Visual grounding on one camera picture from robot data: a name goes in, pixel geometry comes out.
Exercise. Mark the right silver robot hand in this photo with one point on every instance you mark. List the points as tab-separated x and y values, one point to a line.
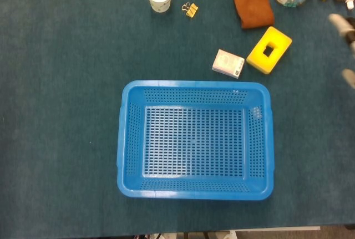
344	25

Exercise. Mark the yellow sponge block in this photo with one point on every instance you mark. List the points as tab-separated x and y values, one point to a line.
260	58

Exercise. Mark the small white card box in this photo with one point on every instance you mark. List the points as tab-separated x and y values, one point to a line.
227	63

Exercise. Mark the brown folded cloth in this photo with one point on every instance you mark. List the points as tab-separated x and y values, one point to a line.
253	6

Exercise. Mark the yellow binder clip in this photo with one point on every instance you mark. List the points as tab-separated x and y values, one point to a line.
192	11

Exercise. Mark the blue perforated plastic basket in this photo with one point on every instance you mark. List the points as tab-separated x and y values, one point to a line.
194	193

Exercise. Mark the teal felt table cover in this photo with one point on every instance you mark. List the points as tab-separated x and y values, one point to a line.
55	111

